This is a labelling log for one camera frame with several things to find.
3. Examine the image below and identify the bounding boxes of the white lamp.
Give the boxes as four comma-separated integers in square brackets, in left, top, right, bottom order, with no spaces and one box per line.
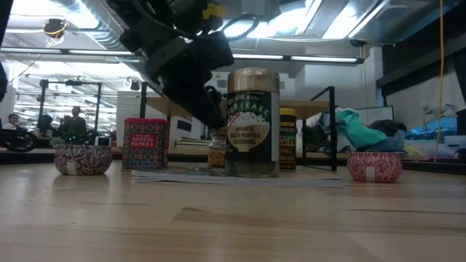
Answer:
[421,102,459,139]

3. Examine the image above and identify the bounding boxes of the person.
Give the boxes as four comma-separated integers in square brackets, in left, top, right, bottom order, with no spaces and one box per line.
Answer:
[4,113,21,130]
[37,114,55,138]
[60,106,87,136]

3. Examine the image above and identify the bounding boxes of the yellow-lidded dark spice jar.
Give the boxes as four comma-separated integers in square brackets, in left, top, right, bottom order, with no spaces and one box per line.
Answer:
[278,107,298,171]

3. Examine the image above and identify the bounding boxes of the silver ventilation duct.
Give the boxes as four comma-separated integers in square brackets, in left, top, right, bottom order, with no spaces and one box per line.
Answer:
[49,0,168,94]

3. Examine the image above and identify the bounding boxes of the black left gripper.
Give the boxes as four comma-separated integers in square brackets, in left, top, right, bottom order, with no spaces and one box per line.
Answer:
[119,20,234,129]

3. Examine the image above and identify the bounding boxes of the black linear light bar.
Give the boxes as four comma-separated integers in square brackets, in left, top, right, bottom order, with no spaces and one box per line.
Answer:
[0,46,365,65]

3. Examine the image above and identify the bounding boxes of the white cabinet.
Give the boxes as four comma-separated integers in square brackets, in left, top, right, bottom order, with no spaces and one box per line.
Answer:
[116,90,172,149]

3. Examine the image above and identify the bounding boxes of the stack of books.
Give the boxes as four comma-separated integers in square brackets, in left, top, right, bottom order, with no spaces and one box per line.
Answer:
[173,136,212,149]

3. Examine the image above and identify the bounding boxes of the white cloth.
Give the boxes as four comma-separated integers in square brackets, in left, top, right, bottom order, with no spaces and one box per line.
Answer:
[296,120,307,152]

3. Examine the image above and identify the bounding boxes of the pink patterned round tin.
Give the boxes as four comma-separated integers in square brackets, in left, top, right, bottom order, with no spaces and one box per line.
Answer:
[346,151,403,183]

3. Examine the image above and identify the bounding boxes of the hanging black yellow cable reel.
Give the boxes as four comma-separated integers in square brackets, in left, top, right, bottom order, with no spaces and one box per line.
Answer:
[42,17,68,40]

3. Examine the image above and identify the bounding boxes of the black metal rig frame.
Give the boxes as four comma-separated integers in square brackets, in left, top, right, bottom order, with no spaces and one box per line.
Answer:
[39,79,103,132]

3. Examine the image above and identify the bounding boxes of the teal cloth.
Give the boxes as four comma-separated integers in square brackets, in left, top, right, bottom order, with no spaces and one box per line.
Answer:
[335,108,389,150]

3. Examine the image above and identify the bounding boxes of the maroon patterned round tin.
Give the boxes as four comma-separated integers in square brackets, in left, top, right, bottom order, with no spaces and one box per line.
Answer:
[53,144,113,176]

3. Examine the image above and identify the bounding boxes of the black wheel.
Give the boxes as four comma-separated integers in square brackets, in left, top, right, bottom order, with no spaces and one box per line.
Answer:
[0,127,43,153]

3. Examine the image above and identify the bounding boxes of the small cork-topped glass jar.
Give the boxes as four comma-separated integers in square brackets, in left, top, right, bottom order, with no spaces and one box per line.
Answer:
[207,127,229,170]

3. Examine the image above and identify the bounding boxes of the pile of dark clothes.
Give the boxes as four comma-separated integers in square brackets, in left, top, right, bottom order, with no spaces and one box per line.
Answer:
[305,107,408,154]

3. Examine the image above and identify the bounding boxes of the red smoked paprika tin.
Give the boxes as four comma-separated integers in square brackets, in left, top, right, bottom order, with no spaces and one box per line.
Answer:
[122,117,170,171]

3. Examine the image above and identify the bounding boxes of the gold-lidded furikake seasoning jar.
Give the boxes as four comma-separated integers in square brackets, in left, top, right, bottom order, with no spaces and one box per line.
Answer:
[225,67,281,178]

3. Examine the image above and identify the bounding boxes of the wooden shelf black metal legs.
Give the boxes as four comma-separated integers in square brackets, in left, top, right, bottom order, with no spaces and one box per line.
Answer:
[136,80,338,172]

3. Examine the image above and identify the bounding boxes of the yellow cable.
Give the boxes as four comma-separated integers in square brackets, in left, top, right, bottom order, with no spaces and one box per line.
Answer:
[435,0,446,164]

